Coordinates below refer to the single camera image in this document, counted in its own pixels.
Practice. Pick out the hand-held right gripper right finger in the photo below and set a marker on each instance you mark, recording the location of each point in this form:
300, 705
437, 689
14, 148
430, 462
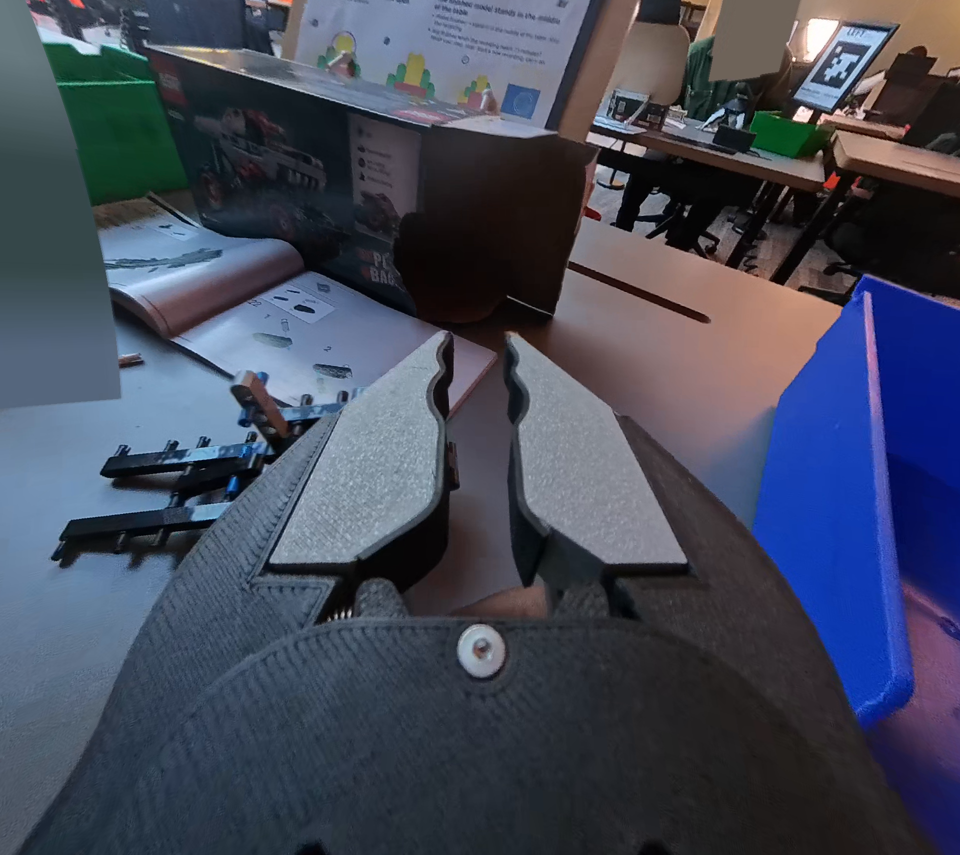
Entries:
585, 480

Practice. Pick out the black lego set box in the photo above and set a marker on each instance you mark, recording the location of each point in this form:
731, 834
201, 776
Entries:
300, 142

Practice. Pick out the small lego pin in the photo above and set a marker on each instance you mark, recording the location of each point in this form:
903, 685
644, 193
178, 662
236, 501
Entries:
131, 360

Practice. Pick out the monitor with printed tag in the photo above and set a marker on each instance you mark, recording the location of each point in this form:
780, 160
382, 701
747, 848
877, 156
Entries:
844, 67

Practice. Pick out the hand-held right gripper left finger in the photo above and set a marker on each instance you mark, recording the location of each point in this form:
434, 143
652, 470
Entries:
367, 480

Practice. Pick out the open lego instruction booklet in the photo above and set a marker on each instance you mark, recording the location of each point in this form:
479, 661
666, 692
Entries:
225, 285

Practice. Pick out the black lego chassis assembly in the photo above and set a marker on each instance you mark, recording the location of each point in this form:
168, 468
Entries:
187, 454

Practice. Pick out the small green plastic bin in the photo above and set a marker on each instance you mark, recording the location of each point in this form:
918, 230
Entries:
787, 135

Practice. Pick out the printed task instruction sheet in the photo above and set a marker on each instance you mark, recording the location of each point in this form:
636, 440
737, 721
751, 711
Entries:
450, 7

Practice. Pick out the blue plastic bin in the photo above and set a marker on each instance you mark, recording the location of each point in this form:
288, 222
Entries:
825, 495

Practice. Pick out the wooden office desk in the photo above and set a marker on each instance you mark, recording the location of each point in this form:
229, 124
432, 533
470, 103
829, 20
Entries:
750, 165
900, 165

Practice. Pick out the wooden sheet stand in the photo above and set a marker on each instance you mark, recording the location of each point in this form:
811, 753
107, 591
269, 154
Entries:
607, 45

